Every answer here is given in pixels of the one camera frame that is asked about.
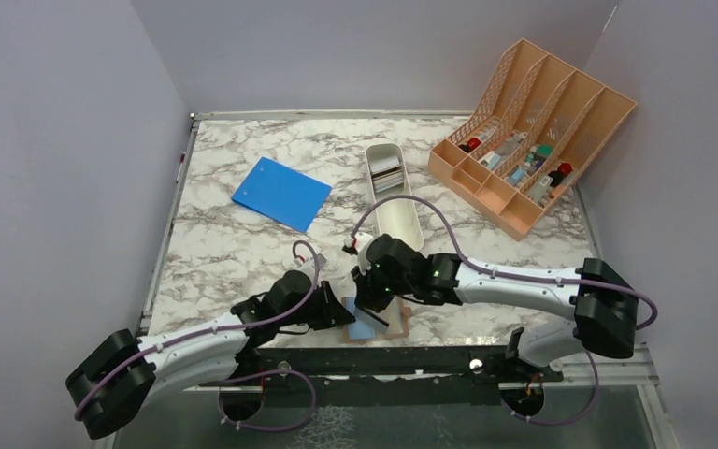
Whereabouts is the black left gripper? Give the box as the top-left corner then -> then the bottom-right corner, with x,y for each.
278,280 -> 356,331

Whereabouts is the tan leather card holder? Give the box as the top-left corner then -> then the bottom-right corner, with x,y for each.
341,297 -> 411,344

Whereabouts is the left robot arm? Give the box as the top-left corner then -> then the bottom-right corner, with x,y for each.
65,270 -> 355,440

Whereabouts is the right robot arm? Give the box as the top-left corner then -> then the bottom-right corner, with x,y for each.
342,234 -> 639,381

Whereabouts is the blue folder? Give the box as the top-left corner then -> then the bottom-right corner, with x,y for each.
231,157 -> 332,233

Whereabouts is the white oblong plastic tray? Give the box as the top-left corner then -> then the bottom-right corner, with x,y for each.
364,142 -> 426,262

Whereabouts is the orange desk organizer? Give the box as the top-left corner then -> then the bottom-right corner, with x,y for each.
427,39 -> 637,240

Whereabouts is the red cap bottle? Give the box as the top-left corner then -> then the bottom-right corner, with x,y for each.
548,162 -> 573,187

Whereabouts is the green cap bottle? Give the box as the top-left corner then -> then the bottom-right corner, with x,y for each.
528,144 -> 553,162

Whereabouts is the black mounting rail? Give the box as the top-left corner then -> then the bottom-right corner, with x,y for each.
208,345 -> 564,404

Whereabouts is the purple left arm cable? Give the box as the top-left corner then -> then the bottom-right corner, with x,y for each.
74,239 -> 322,423

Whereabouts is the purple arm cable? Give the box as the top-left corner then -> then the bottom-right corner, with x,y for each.
343,195 -> 659,427
74,239 -> 322,423

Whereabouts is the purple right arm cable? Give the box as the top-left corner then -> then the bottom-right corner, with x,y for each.
343,195 -> 659,427

